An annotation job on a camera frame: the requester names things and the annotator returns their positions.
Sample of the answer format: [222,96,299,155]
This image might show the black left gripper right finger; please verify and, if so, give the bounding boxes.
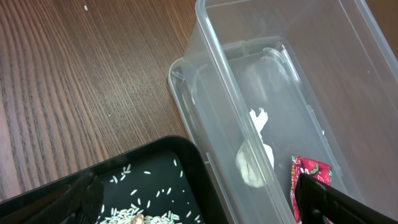
[295,174,397,224]

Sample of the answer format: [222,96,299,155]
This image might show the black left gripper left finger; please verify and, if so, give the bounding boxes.
[20,174,104,224]

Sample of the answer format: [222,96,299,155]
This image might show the red snack wrapper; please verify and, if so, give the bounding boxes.
[290,155,333,224]

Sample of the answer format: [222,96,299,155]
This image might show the rice and food scraps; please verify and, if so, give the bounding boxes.
[96,155,205,224]

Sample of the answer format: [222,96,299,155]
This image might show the black waste tray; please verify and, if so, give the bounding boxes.
[1,136,228,224]

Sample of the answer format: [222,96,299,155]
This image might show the crumpled white tissue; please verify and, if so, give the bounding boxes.
[235,108,274,188]

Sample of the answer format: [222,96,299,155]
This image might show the clear plastic bin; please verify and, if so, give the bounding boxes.
[169,0,397,223]

